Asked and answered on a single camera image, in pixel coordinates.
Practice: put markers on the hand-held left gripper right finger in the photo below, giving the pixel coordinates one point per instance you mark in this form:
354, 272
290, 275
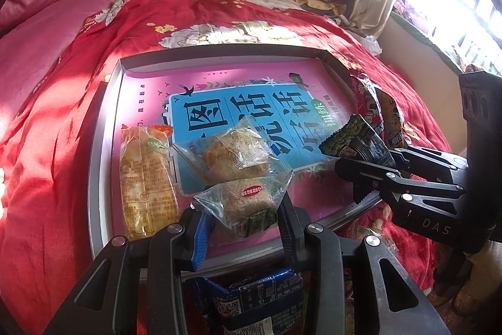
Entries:
290, 237

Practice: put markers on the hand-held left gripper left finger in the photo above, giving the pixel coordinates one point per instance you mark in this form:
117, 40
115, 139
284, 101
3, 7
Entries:
200, 237

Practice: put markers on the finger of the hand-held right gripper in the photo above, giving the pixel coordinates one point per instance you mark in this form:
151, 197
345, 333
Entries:
431, 162
372, 178

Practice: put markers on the black green pea packet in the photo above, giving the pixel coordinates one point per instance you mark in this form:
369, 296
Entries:
353, 138

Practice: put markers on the clear pastry packet green label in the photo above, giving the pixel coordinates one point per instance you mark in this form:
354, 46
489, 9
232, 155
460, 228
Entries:
243, 205

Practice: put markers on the yellow candy packet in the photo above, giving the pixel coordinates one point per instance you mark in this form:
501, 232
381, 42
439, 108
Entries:
392, 119

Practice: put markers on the blue snack packet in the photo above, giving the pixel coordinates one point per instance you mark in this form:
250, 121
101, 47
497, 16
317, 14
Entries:
251, 303

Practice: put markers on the orange bread packet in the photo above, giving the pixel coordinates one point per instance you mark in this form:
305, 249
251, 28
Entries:
145, 182

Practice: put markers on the red candy packet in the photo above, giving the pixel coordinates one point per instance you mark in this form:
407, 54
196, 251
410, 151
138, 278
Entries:
364, 99

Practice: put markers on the grey cardboard box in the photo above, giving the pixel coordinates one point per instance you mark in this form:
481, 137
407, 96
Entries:
102, 162

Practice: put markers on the green edged sill mat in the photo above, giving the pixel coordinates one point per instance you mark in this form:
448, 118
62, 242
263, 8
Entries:
423, 40

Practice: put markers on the white plastic bag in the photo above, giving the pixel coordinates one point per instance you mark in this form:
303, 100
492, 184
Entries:
368, 44

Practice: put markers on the pink book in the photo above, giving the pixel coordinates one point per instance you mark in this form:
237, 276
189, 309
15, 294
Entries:
157, 91

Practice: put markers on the red floral blanket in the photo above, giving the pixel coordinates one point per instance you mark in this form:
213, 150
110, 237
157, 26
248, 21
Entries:
59, 123

